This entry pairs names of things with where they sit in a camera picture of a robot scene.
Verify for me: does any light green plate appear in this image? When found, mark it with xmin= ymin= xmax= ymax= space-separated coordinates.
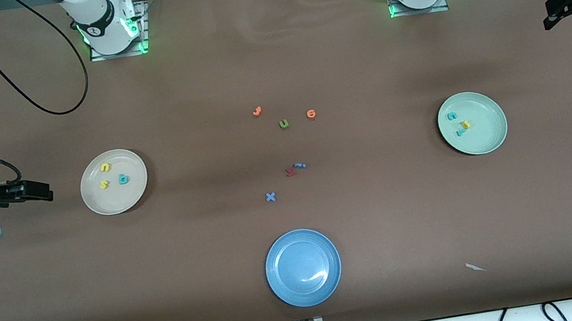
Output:
xmin=433 ymin=85 xmax=512 ymax=161

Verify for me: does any blue plate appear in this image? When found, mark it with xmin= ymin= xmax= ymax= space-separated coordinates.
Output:
xmin=260 ymin=224 xmax=348 ymax=313

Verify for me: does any brown table cover sheet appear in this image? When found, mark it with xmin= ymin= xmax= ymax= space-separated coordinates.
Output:
xmin=0 ymin=0 xmax=572 ymax=321

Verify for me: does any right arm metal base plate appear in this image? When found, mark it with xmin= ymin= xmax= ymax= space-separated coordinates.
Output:
xmin=82 ymin=0 xmax=153 ymax=64

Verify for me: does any beige brown plate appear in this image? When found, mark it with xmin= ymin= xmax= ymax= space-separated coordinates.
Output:
xmin=75 ymin=144 xmax=154 ymax=220

